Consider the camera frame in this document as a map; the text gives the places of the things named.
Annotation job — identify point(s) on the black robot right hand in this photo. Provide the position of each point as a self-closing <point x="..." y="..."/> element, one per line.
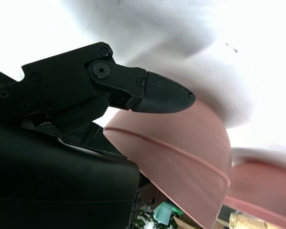
<point x="50" y="167"/>

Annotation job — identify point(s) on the pink plastic bowl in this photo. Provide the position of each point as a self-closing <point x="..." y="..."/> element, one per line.
<point x="264" y="181"/>
<point x="186" y="133"/>
<point x="176" y="181"/>

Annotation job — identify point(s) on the teal cup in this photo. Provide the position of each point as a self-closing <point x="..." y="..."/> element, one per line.
<point x="163" y="213"/>

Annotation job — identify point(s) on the beige bread roll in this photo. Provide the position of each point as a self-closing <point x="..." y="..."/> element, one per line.
<point x="248" y="221"/>

